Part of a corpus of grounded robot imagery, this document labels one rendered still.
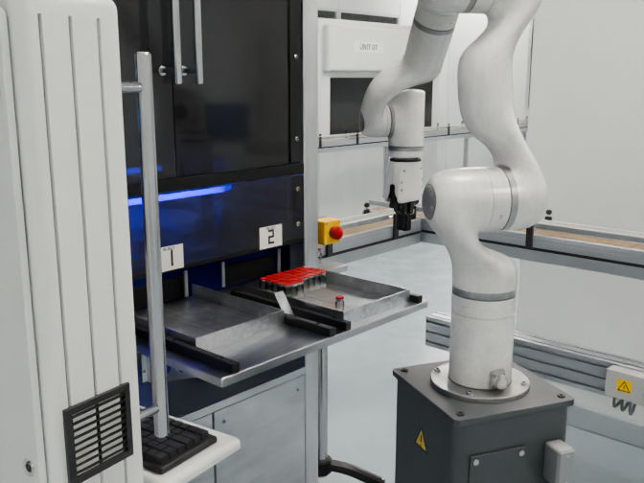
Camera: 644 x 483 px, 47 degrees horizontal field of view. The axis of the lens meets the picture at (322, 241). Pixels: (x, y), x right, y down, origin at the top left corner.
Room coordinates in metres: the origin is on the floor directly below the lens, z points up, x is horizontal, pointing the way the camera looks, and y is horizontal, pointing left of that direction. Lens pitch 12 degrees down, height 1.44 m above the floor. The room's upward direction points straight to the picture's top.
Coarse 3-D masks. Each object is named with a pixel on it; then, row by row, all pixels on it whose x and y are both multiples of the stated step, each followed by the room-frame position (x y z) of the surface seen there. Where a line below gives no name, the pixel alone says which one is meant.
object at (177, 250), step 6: (168, 246) 1.74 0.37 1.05; (174, 246) 1.75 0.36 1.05; (180, 246) 1.77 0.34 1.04; (162, 252) 1.73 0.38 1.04; (168, 252) 1.74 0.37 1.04; (174, 252) 1.75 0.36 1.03; (180, 252) 1.77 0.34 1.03; (162, 258) 1.73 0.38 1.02; (168, 258) 1.74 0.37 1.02; (174, 258) 1.75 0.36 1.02; (180, 258) 1.76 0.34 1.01; (162, 264) 1.72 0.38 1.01; (168, 264) 1.74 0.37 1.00; (174, 264) 1.75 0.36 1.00; (180, 264) 1.76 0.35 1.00; (162, 270) 1.72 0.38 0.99; (168, 270) 1.74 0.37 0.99
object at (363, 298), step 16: (336, 272) 2.00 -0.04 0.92; (256, 288) 1.85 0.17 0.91; (320, 288) 1.96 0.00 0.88; (336, 288) 1.96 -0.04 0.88; (352, 288) 1.96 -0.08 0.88; (368, 288) 1.92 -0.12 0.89; (384, 288) 1.89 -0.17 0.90; (400, 288) 1.85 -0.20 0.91; (304, 304) 1.73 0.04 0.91; (320, 304) 1.81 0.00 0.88; (352, 304) 1.81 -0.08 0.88; (368, 304) 1.71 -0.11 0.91; (384, 304) 1.76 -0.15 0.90; (400, 304) 1.81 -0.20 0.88; (352, 320) 1.67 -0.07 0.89
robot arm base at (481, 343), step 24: (456, 312) 1.34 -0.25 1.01; (480, 312) 1.31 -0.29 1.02; (504, 312) 1.31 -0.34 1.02; (456, 336) 1.34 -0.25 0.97; (480, 336) 1.31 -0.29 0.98; (504, 336) 1.31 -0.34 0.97; (456, 360) 1.34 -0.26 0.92; (480, 360) 1.31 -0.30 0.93; (504, 360) 1.32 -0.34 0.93; (432, 384) 1.35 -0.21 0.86; (456, 384) 1.33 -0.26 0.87; (480, 384) 1.31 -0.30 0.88; (504, 384) 1.29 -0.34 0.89; (528, 384) 1.33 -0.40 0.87
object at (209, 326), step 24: (192, 288) 1.89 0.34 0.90; (144, 312) 1.74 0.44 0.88; (168, 312) 1.74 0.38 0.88; (192, 312) 1.74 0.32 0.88; (216, 312) 1.74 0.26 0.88; (240, 312) 1.74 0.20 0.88; (264, 312) 1.70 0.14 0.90; (192, 336) 1.48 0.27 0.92; (216, 336) 1.51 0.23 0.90; (240, 336) 1.56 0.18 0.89
